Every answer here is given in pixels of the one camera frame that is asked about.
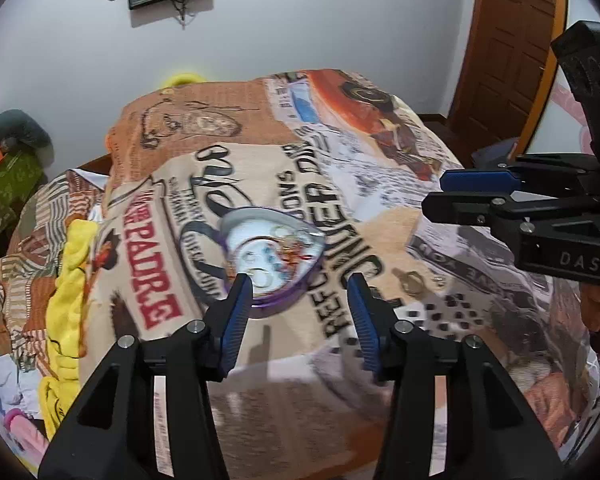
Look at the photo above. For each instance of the green patterned cloth cover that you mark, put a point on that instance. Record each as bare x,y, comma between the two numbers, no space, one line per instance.
10,190

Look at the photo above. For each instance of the yellow cloth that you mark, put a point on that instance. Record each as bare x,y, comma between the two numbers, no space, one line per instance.
67,310

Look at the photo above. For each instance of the grey bag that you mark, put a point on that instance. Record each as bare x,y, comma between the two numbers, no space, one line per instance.
495,152

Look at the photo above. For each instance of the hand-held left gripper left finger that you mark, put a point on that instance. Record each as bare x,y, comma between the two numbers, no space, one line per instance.
235,320

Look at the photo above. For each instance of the newspaper print blanket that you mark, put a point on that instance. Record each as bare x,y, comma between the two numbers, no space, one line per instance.
300,170

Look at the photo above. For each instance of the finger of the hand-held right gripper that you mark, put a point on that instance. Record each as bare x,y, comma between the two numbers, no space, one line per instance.
475,180
460,207

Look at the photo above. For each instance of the purple heart-shaped tin box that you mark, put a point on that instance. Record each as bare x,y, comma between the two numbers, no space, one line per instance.
240,240

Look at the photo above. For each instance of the heart print wardrobe door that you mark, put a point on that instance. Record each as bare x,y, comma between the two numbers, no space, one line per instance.
562,85

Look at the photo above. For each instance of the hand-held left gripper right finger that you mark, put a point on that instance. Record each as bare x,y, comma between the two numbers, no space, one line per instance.
362,320

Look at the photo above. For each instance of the yellow plastic chair back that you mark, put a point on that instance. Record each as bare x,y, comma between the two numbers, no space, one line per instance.
182,80

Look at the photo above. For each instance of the brown wooden door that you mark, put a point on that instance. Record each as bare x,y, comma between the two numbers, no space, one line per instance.
505,50

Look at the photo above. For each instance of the pink cloth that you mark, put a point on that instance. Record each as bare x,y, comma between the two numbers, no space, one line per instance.
27,432

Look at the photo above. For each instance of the person's right hand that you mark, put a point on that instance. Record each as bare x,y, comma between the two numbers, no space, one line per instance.
594,307

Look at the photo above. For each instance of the striped patterned bedsheet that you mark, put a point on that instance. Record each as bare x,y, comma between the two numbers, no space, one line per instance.
35,260

